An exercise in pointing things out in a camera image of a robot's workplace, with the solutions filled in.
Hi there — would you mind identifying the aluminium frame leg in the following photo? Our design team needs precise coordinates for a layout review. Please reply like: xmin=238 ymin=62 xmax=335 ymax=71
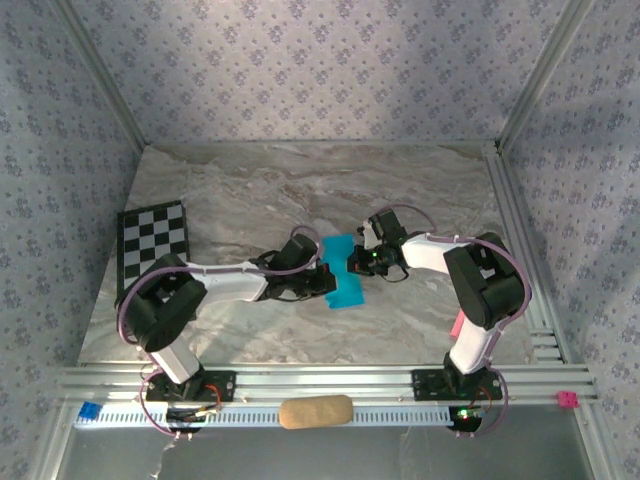
xmin=27 ymin=404 xmax=76 ymax=480
xmin=574 ymin=403 xmax=619 ymax=480

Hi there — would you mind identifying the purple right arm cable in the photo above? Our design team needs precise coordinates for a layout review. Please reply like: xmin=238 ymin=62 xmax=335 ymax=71
xmin=369 ymin=202 xmax=532 ymax=441

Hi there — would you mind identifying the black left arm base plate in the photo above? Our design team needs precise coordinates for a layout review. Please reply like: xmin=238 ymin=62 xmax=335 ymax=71
xmin=144 ymin=369 xmax=237 ymax=404

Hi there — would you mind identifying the aluminium side rail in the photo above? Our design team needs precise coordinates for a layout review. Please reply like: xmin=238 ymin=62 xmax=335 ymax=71
xmin=482 ymin=144 xmax=571 ymax=366

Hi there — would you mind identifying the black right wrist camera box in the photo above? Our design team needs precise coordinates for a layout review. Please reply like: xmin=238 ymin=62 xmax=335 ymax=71
xmin=367 ymin=208 xmax=407 ymax=241

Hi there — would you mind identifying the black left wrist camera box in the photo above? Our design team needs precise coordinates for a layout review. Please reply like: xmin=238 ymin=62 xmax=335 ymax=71
xmin=273 ymin=233 xmax=320 ymax=274

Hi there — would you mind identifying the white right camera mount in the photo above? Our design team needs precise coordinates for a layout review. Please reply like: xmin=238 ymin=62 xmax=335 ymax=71
xmin=357 ymin=222 xmax=381 ymax=249

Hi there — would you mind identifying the black and white chessboard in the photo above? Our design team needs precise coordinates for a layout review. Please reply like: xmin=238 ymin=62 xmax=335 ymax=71
xmin=115 ymin=199 xmax=192 ymax=300

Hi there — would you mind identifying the thin red wire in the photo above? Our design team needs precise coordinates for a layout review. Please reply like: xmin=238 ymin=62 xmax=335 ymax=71
xmin=469 ymin=385 xmax=494 ymax=416
xmin=202 ymin=383 xmax=225 ymax=415

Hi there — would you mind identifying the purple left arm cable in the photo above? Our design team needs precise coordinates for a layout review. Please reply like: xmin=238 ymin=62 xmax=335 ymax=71
xmin=117 ymin=225 xmax=323 ymax=442

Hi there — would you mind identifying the tan oval sponge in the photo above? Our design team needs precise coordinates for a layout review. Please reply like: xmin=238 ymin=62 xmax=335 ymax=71
xmin=278 ymin=394 xmax=354 ymax=430

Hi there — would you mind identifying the blue paper sheet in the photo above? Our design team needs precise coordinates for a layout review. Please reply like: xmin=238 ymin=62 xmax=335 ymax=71
xmin=319 ymin=233 xmax=367 ymax=311

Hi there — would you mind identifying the aluminium corner post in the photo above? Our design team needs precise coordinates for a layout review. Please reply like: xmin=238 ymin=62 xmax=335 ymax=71
xmin=494 ymin=0 xmax=596 ymax=151
xmin=49 ymin=0 xmax=151 ymax=149

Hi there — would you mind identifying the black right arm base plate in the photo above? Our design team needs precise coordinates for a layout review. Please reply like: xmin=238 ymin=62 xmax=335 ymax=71
xmin=410 ymin=368 xmax=504 ymax=402

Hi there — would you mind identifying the circuit board with green light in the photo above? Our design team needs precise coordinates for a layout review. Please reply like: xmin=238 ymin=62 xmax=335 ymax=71
xmin=447 ymin=405 xmax=485 ymax=434

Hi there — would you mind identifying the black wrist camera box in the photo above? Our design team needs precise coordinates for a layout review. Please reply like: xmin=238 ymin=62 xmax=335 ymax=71
xmin=367 ymin=208 xmax=407 ymax=241
xmin=273 ymin=233 xmax=320 ymax=274

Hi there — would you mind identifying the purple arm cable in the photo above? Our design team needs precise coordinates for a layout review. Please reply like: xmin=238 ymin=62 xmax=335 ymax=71
xmin=369 ymin=202 xmax=532 ymax=441
xmin=117 ymin=225 xmax=323 ymax=442

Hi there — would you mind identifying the white slotted cable duct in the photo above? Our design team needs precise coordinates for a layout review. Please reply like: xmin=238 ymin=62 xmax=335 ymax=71
xmin=74 ymin=403 xmax=454 ymax=430

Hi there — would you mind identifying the long aluminium mounting rail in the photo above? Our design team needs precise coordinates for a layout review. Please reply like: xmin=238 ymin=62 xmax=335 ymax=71
xmin=49 ymin=363 xmax=601 ymax=407

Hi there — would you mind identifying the circuit board with coloured wires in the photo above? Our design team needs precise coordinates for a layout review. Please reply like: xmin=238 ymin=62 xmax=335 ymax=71
xmin=165 ymin=407 xmax=221 ymax=434

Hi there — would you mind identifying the grey metal sheet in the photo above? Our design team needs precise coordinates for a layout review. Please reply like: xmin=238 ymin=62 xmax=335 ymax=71
xmin=54 ymin=424 xmax=599 ymax=480

